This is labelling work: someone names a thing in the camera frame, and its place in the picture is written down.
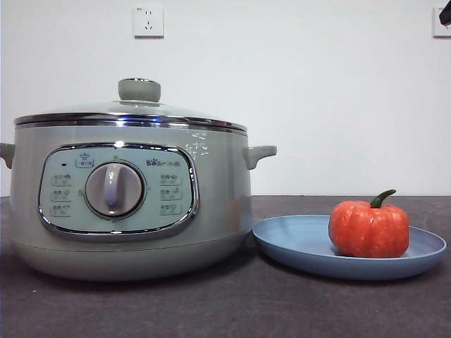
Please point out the pale green electric steamer pot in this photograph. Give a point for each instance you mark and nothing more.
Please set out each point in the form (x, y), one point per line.
(218, 197)

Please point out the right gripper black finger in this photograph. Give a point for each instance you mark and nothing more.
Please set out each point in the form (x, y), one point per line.
(446, 14)

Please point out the blue round plate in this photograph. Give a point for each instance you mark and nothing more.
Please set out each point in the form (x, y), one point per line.
(299, 243)

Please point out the orange toy pumpkin green stem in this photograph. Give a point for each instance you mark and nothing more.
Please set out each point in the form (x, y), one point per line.
(370, 229)

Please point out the white wall socket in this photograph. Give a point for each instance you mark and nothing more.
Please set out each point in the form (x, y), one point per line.
(148, 21)
(438, 30)

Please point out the glass lid with green knob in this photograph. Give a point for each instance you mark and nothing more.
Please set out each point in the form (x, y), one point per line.
(140, 89)

